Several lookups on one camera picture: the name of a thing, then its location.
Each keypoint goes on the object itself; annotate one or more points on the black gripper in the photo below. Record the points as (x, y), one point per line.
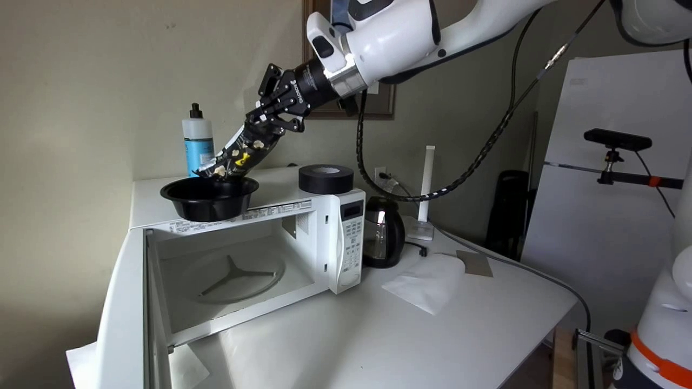
(284, 94)

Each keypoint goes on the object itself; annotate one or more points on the black snack packet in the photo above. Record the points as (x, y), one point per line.
(229, 162)

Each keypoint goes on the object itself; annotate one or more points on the black plastic bowl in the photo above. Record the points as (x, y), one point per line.
(207, 198)

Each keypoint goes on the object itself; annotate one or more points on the white microwave oven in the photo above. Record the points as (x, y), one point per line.
(239, 272)

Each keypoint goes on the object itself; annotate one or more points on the white bottle blue label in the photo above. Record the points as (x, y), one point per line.
(198, 147)

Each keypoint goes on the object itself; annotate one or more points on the black tape roll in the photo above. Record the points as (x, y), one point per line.
(325, 179)

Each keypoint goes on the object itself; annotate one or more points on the wood framed picture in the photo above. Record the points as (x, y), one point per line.
(374, 108)

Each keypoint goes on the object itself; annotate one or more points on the black electric kettle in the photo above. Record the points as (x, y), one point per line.
(384, 234)

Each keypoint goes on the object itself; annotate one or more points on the white desk lamp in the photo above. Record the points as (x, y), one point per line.
(427, 179)

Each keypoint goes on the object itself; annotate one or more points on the small grey card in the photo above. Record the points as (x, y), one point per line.
(476, 264)

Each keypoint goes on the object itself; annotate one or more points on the tall black container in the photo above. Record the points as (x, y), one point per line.
(509, 216)

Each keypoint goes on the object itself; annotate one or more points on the white refrigerator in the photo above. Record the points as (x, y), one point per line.
(598, 272)

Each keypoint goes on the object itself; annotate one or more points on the white wall outlet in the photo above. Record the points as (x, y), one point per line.
(378, 176)

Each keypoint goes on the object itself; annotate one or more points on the black camera on stand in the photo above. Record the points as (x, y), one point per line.
(617, 139)

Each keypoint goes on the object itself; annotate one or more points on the wooden robot bench with rail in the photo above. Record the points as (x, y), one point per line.
(593, 354)

